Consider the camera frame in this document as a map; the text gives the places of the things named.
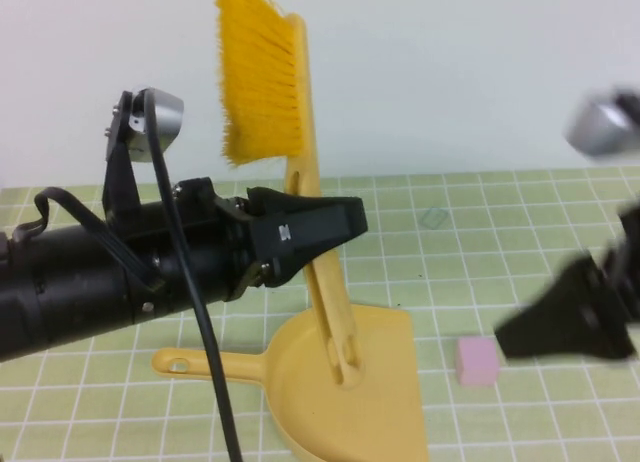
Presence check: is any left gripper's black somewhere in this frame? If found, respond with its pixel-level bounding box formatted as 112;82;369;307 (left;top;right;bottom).
172;177;369;304

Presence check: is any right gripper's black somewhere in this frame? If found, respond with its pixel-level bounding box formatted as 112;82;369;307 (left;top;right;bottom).
493;194;640;363

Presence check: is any pink foam cube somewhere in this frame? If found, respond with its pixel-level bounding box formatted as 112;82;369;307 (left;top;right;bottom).
454;336;501;387

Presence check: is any yellow plastic hand brush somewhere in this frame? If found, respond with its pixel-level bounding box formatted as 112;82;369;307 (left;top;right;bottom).
214;0;369;391

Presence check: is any yellow plastic dustpan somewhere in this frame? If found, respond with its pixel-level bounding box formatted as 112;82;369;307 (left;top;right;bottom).
151;301;431;462

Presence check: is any green white-grid mat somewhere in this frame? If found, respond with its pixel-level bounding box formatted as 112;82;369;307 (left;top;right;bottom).
0;165;640;462

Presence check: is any small clear plastic piece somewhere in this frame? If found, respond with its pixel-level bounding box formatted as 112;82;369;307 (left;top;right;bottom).
422;206;449;231

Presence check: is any black round camera cable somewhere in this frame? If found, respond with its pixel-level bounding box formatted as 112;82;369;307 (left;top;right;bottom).
143;90;245;462

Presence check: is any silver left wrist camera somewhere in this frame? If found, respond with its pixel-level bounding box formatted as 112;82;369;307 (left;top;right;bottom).
127;85;185;164

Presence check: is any flat black ribbon cable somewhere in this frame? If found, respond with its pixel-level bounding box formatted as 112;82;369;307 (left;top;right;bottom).
12;185;164;291

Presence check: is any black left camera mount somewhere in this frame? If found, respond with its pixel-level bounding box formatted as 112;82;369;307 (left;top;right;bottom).
102;89;151;236

